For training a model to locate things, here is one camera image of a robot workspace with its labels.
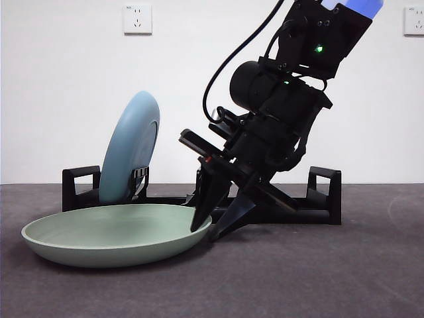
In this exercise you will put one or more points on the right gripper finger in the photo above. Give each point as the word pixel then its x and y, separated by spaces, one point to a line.
pixel 236 212
pixel 207 192

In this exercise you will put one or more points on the blue round plate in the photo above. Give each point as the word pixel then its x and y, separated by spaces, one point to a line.
pixel 126 149

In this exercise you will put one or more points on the pale green round plate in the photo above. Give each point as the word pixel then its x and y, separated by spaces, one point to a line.
pixel 99 238

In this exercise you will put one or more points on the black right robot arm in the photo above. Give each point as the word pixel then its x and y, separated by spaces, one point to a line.
pixel 281 92

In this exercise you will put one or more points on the black plastic plate rack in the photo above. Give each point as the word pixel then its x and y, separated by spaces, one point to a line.
pixel 318 215

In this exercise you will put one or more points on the white wall socket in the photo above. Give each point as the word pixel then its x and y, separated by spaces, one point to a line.
pixel 414 21
pixel 138 20

